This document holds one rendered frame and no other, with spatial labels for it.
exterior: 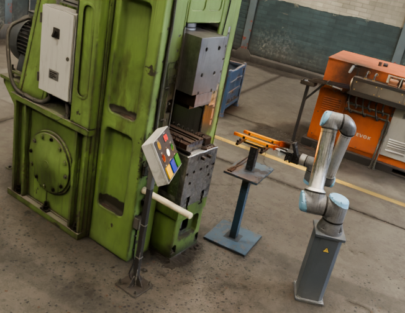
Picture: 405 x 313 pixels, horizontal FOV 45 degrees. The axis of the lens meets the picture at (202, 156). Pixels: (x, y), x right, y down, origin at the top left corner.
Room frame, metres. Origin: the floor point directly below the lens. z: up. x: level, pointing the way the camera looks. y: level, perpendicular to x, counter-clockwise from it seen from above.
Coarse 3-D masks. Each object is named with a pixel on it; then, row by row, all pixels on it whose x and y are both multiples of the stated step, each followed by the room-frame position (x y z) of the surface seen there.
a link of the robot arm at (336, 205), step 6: (330, 198) 3.16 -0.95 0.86; (336, 198) 3.16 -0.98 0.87; (342, 198) 3.19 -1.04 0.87; (330, 204) 3.13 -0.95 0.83; (336, 204) 3.12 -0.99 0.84; (342, 204) 3.12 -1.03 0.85; (348, 204) 3.16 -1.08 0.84; (324, 210) 3.12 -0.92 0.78; (330, 210) 3.12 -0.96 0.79; (336, 210) 3.12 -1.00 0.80; (342, 210) 3.12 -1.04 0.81; (324, 216) 3.15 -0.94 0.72; (330, 216) 3.12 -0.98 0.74; (336, 216) 3.11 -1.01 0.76; (342, 216) 3.13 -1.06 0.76; (336, 222) 3.11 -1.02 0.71; (342, 222) 3.14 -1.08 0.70
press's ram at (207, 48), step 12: (192, 36) 3.32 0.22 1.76; (204, 36) 3.36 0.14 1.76; (216, 36) 3.45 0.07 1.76; (192, 48) 3.32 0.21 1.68; (204, 48) 3.32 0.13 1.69; (216, 48) 3.44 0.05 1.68; (192, 60) 3.31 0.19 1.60; (204, 60) 3.34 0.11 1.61; (216, 60) 3.47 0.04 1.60; (180, 72) 3.35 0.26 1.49; (192, 72) 3.30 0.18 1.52; (204, 72) 3.37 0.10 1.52; (216, 72) 3.49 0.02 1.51; (180, 84) 3.34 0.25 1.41; (192, 84) 3.29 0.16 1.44; (204, 84) 3.39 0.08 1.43; (216, 84) 3.52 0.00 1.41
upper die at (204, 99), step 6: (180, 96) 3.39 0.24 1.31; (186, 96) 3.36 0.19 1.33; (192, 96) 3.34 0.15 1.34; (198, 96) 3.35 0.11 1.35; (204, 96) 3.42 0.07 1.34; (210, 96) 3.48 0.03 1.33; (186, 102) 3.36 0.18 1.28; (192, 102) 3.33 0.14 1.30; (198, 102) 3.36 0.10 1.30; (204, 102) 3.43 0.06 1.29
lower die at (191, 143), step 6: (174, 126) 3.62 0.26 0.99; (174, 132) 3.50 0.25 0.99; (186, 132) 3.54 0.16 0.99; (174, 138) 3.40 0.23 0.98; (186, 138) 3.42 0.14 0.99; (192, 138) 3.42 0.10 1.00; (180, 144) 3.35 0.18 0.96; (186, 144) 3.34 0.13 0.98; (192, 144) 3.38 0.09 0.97; (198, 144) 3.45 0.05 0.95; (186, 150) 3.33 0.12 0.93; (192, 150) 3.39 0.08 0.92
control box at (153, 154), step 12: (156, 132) 2.96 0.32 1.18; (168, 132) 3.02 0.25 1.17; (144, 144) 2.74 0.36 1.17; (156, 144) 2.76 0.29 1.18; (168, 144) 2.94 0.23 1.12; (156, 156) 2.71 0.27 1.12; (168, 156) 2.86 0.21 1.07; (156, 168) 2.71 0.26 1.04; (156, 180) 2.71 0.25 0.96; (168, 180) 2.72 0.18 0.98
